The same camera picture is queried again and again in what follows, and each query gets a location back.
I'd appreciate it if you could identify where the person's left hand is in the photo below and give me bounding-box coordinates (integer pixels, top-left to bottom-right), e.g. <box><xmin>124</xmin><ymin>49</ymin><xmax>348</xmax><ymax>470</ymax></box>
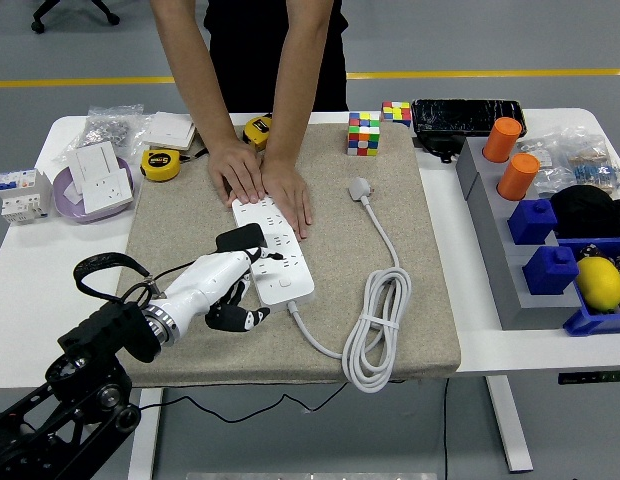
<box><xmin>259</xmin><ymin>155</ymin><xmax>314</xmax><ymax>242</ymax></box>

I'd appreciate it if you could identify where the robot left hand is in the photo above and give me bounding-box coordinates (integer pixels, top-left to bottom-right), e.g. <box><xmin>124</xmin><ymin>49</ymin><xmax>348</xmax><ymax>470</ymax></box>
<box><xmin>148</xmin><ymin>243</ymin><xmax>286</xmax><ymax>335</ymax></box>

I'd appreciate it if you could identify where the person's right hand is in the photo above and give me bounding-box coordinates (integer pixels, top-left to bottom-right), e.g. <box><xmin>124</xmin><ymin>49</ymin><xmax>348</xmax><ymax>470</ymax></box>
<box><xmin>207</xmin><ymin>138</ymin><xmax>268</xmax><ymax>207</ymax></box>

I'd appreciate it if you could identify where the black plug with cord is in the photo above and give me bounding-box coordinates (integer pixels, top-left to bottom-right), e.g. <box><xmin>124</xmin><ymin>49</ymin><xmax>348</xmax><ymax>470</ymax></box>
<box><xmin>138</xmin><ymin>223</ymin><xmax>409</xmax><ymax>426</ymax></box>

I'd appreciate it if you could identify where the white power strip with cord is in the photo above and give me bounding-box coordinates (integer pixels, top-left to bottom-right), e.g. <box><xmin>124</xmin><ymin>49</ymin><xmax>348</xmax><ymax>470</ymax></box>
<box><xmin>231</xmin><ymin>176</ymin><xmax>414</xmax><ymax>395</ymax></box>

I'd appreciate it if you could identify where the yellow tape measure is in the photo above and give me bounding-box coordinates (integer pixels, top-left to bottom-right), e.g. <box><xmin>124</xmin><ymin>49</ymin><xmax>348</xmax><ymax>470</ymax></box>
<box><xmin>241</xmin><ymin>113</ymin><xmax>274</xmax><ymax>151</ymax></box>
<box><xmin>139</xmin><ymin>148</ymin><xmax>182</xmax><ymax>182</ymax></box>

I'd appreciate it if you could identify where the grey-brown mat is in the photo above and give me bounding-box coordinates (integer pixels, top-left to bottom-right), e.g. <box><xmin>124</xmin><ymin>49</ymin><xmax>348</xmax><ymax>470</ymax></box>
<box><xmin>117</xmin><ymin>122</ymin><xmax>463</xmax><ymax>389</ymax></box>

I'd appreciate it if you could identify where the large colourful puzzle cube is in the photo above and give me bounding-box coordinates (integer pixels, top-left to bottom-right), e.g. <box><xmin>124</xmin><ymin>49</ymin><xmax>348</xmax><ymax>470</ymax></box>
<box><xmin>346</xmin><ymin>110</ymin><xmax>382</xmax><ymax>157</ymax></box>

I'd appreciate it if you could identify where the clear bag of screws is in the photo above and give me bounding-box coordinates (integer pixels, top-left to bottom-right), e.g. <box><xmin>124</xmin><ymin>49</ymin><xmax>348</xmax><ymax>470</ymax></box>
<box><xmin>52</xmin><ymin>103</ymin><xmax>154</xmax><ymax>164</ymax></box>

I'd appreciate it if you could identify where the small colourful puzzle cube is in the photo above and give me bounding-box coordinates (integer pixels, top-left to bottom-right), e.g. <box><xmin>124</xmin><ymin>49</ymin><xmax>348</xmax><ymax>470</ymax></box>
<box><xmin>381</xmin><ymin>100</ymin><xmax>413</xmax><ymax>128</ymax></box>

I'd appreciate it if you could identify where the purple bowl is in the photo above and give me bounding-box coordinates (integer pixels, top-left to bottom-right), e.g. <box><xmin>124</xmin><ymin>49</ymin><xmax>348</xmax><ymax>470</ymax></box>
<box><xmin>52</xmin><ymin>157</ymin><xmax>137</xmax><ymax>225</ymax></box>

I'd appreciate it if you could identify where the small black device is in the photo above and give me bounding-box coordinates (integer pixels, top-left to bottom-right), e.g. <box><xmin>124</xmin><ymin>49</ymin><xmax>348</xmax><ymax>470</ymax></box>
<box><xmin>414</xmin><ymin>133</ymin><xmax>466</xmax><ymax>165</ymax></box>

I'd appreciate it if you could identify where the white table leg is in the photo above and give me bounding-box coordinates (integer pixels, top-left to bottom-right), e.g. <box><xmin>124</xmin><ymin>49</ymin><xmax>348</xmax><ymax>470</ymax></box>
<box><xmin>484</xmin><ymin>374</ymin><xmax>535</xmax><ymax>474</ymax></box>
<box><xmin>127</xmin><ymin>387</ymin><xmax>165</xmax><ymax>480</ymax></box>

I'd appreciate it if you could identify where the black wrapped tray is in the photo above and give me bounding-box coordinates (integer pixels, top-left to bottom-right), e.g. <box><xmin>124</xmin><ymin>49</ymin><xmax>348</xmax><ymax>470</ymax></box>
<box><xmin>411</xmin><ymin>97</ymin><xmax>528</xmax><ymax>139</ymax></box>

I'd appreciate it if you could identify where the white circuit breaker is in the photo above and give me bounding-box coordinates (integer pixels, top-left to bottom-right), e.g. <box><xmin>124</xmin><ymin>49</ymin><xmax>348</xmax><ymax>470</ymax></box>
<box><xmin>0</xmin><ymin>168</ymin><xmax>54</xmax><ymax>226</ymax></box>

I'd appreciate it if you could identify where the orange cylinder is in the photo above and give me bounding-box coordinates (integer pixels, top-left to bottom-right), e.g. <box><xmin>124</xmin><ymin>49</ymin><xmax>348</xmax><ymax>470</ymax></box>
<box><xmin>496</xmin><ymin>152</ymin><xmax>541</xmax><ymax>202</ymax></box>
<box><xmin>482</xmin><ymin>116</ymin><xmax>523</xmax><ymax>164</ymax></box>

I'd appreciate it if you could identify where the black office chair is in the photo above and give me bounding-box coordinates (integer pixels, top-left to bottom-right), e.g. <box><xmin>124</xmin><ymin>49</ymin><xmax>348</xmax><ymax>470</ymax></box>
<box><xmin>30</xmin><ymin>0</ymin><xmax>121</xmax><ymax>35</ymax></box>

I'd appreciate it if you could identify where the grey peg block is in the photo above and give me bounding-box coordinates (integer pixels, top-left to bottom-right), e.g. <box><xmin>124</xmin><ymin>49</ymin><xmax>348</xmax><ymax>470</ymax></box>
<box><xmin>455</xmin><ymin>135</ymin><xmax>584</xmax><ymax>331</ymax></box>

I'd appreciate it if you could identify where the blue block with knob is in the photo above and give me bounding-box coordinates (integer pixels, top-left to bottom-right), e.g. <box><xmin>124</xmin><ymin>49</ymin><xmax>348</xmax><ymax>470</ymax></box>
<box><xmin>521</xmin><ymin>244</ymin><xmax>580</xmax><ymax>296</ymax></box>
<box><xmin>507</xmin><ymin>198</ymin><xmax>559</xmax><ymax>246</ymax></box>

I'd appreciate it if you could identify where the clear bag of parts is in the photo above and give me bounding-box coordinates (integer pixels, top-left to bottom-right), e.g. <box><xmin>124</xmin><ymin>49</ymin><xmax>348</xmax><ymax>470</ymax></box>
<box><xmin>517</xmin><ymin>137</ymin><xmax>576</xmax><ymax>199</ymax></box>

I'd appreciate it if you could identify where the black cloth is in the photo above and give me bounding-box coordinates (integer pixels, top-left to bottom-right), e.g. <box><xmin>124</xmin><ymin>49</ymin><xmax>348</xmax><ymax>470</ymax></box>
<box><xmin>548</xmin><ymin>184</ymin><xmax>620</xmax><ymax>240</ymax></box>

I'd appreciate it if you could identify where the clear bag of resistors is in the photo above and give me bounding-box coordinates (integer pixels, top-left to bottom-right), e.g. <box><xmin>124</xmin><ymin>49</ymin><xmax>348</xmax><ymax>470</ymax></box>
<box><xmin>564</xmin><ymin>124</ymin><xmax>620</xmax><ymax>196</ymax></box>

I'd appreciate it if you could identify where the yellow lemon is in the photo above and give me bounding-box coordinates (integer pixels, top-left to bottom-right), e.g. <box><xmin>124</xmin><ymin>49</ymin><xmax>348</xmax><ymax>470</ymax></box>
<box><xmin>574</xmin><ymin>255</ymin><xmax>620</xmax><ymax>314</ymax></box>

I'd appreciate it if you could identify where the blue plastic bin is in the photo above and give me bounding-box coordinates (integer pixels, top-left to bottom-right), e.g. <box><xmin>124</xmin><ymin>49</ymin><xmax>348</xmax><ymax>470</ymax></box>
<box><xmin>559</xmin><ymin>237</ymin><xmax>620</xmax><ymax>337</ymax></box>

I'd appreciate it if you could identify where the black table control panel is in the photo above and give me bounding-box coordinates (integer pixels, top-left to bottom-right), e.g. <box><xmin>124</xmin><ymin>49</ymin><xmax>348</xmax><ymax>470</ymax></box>
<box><xmin>557</xmin><ymin>369</ymin><xmax>620</xmax><ymax>386</ymax></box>

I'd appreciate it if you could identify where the white wall switch panel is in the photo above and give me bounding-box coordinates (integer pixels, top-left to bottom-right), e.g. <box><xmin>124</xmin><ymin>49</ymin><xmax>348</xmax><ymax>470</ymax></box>
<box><xmin>139</xmin><ymin>110</ymin><xmax>200</xmax><ymax>151</ymax></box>

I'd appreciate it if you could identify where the white wall socket plate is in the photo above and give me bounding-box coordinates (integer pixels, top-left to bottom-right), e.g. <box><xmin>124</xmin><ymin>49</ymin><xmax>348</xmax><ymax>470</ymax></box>
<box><xmin>82</xmin><ymin>169</ymin><xmax>135</xmax><ymax>215</ymax></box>

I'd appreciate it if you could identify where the white switch plate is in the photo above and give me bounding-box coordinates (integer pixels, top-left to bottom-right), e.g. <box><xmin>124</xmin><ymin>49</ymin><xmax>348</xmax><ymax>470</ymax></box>
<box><xmin>65</xmin><ymin>141</ymin><xmax>122</xmax><ymax>196</ymax></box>

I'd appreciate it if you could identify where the thin black hanging cable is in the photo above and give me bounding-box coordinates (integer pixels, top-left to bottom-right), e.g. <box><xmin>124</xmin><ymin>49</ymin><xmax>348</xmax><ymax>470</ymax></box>
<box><xmin>441</xmin><ymin>377</ymin><xmax>451</xmax><ymax>480</ymax></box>

